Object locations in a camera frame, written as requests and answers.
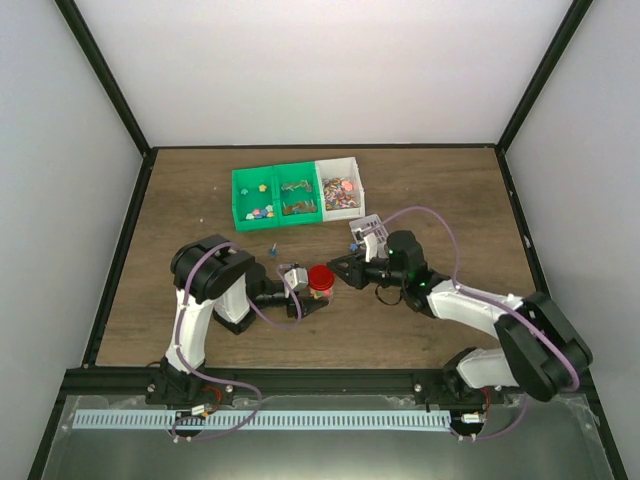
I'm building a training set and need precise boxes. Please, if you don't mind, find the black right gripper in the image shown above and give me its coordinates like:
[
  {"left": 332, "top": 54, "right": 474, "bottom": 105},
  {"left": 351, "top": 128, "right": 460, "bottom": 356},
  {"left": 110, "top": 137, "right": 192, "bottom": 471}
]
[{"left": 328, "top": 251, "right": 407, "bottom": 290}]

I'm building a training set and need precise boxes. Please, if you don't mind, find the clear plastic jar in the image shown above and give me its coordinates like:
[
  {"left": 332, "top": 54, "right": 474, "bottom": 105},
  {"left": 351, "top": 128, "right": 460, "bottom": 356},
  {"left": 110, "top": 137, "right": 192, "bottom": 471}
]
[{"left": 309, "top": 287, "right": 333, "bottom": 302}]

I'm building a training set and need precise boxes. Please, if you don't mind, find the red round lid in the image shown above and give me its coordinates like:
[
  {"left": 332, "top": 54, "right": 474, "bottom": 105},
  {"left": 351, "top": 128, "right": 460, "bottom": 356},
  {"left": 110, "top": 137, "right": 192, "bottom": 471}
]
[{"left": 308, "top": 264, "right": 335, "bottom": 291}]

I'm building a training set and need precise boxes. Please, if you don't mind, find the lilac slotted plastic scoop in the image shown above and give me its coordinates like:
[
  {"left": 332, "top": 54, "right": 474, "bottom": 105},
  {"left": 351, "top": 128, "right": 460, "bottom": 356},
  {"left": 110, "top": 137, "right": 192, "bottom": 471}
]
[{"left": 349, "top": 214, "right": 388, "bottom": 246}]

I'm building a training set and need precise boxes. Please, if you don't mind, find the green bin with square lollipops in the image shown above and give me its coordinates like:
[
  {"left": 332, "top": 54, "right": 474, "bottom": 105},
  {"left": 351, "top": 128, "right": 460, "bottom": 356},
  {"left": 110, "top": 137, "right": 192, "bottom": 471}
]
[{"left": 274, "top": 162, "right": 322, "bottom": 227}]

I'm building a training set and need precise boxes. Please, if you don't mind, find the green bin with star candies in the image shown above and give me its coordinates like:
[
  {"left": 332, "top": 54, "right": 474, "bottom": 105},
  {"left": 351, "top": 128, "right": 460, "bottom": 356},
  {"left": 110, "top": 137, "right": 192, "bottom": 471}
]
[{"left": 231, "top": 166, "right": 280, "bottom": 232}]

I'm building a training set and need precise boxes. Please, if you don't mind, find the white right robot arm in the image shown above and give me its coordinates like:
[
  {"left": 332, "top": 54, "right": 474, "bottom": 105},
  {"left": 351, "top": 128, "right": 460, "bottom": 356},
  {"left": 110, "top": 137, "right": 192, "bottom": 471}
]
[{"left": 328, "top": 230, "right": 593, "bottom": 403}]

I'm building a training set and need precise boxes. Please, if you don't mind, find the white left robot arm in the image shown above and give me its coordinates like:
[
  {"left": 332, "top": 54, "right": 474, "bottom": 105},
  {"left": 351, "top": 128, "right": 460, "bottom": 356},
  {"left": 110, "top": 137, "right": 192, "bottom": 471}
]
[{"left": 154, "top": 234, "right": 330, "bottom": 404}]

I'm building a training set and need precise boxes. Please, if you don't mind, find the white bin with swirl lollipops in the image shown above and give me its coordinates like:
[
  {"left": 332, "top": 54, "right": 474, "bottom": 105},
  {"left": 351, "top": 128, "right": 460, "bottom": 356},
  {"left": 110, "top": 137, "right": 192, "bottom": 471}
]
[{"left": 315, "top": 157, "right": 366, "bottom": 222}]

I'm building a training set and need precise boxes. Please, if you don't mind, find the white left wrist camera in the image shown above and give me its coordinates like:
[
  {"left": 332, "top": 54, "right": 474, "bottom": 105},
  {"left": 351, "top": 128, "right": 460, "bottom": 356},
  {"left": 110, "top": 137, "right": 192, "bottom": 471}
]
[{"left": 280, "top": 263, "right": 309, "bottom": 292}]

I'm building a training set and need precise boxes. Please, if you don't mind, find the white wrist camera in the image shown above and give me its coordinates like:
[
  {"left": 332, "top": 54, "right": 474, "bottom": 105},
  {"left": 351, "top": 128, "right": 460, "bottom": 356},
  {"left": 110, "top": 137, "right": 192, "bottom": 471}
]
[
  {"left": 280, "top": 263, "right": 309, "bottom": 292},
  {"left": 358, "top": 233, "right": 388, "bottom": 261}
]

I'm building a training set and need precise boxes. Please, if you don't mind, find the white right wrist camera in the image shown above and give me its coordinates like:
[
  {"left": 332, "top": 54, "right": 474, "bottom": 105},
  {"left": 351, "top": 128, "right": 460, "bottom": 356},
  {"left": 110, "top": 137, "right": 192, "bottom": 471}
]
[{"left": 358, "top": 233, "right": 388, "bottom": 261}]

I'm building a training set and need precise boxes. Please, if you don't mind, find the light blue slotted cable duct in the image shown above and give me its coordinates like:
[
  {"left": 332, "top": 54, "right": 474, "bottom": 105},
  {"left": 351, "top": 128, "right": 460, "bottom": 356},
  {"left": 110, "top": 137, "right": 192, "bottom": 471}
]
[{"left": 72, "top": 409, "right": 451, "bottom": 432}]

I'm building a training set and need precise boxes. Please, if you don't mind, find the black front mounting rail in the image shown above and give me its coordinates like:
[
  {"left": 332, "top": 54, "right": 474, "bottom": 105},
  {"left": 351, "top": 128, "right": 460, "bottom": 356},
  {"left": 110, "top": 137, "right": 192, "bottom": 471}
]
[{"left": 58, "top": 367, "right": 518, "bottom": 409}]

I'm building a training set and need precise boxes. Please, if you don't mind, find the black enclosure frame post right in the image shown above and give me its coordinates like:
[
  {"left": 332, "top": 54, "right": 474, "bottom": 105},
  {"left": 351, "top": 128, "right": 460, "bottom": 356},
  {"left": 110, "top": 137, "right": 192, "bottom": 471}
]
[{"left": 496, "top": 0, "right": 593, "bottom": 153}]

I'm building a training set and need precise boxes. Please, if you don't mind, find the black enclosure frame post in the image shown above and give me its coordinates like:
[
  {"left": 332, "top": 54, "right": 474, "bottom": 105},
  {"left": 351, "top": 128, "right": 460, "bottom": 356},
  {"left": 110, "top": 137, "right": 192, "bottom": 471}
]
[
  {"left": 496, "top": 0, "right": 593, "bottom": 153},
  {"left": 53, "top": 0, "right": 152, "bottom": 151}
]

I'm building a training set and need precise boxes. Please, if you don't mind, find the black enclosure frame post left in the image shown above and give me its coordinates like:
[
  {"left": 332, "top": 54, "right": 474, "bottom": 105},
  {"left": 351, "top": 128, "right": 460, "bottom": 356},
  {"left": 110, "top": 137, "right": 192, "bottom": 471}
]
[{"left": 53, "top": 0, "right": 152, "bottom": 151}]

